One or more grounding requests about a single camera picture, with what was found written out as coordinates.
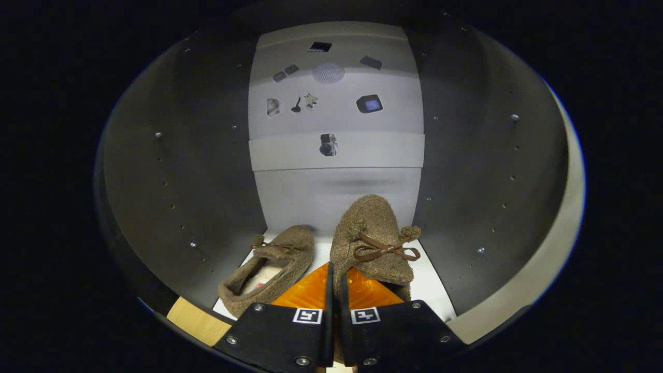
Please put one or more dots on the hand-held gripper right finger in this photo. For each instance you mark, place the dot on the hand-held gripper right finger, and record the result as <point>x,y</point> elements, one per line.
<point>393,334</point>

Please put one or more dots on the dark grey shoe cabinet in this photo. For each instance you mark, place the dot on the dark grey shoe cabinet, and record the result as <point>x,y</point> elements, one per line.
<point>181,155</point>

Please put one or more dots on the brown fuzzy slipper shoe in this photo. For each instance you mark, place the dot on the brown fuzzy slipper shoe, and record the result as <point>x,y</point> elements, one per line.
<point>370,223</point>
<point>290,259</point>

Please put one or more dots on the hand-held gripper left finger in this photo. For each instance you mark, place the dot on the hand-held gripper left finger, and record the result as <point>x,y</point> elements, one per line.
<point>290,336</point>

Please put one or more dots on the beige shoe cabinet door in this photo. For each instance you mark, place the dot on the beige shoe cabinet door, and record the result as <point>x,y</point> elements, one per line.
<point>497,311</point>

